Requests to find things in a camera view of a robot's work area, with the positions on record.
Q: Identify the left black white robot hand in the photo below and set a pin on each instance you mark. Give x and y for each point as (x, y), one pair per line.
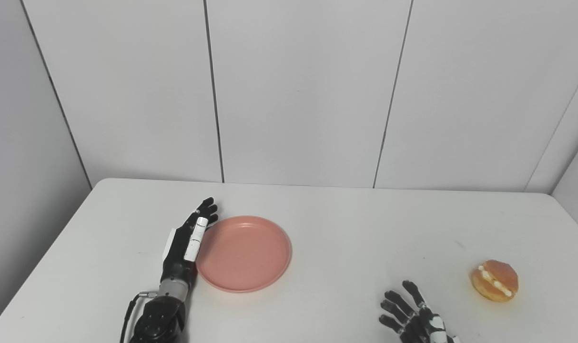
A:
(186, 243)

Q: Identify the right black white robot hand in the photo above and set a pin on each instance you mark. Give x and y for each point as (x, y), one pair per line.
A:
(415, 319)

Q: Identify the cream puff pastry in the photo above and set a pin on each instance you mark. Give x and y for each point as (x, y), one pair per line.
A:
(494, 280)

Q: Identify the pink round plate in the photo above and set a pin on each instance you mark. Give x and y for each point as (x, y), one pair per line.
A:
(244, 253)

